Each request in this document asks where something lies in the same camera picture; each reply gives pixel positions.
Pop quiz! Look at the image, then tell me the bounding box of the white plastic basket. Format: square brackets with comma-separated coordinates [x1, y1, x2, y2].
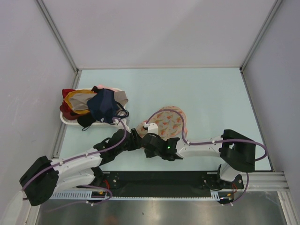
[60, 88, 113, 127]

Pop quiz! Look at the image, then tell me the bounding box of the yellow garment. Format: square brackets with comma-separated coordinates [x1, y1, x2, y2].
[65, 90, 95, 115]

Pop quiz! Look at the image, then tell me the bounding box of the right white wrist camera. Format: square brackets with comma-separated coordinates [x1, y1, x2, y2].
[143, 122, 159, 135]

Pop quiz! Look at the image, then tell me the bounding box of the pink garment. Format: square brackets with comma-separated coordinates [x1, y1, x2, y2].
[97, 85, 120, 92]

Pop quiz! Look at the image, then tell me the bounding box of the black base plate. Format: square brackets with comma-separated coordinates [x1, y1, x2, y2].
[91, 171, 244, 197]

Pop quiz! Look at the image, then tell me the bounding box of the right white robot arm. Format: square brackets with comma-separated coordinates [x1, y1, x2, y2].
[141, 129, 256, 188]

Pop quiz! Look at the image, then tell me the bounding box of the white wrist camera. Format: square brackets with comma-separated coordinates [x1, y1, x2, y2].
[112, 117, 131, 133]
[143, 122, 159, 135]

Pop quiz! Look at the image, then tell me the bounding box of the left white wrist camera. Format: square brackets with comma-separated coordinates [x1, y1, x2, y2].
[112, 117, 131, 133]

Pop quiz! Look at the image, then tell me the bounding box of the white cable duct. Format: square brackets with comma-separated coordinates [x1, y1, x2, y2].
[50, 190, 233, 202]

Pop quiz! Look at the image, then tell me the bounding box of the black garment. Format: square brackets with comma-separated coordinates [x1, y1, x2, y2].
[77, 114, 97, 132]

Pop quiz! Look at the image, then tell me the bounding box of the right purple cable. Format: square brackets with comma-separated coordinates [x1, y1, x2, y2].
[145, 109, 268, 162]

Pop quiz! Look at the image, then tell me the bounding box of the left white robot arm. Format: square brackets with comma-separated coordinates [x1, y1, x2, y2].
[19, 128, 142, 206]

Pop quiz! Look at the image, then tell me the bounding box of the red garment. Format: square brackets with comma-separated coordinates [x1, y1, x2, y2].
[60, 89, 79, 120]

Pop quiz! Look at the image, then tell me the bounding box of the aluminium frame rail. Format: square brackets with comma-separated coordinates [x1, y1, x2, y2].
[242, 172, 289, 192]

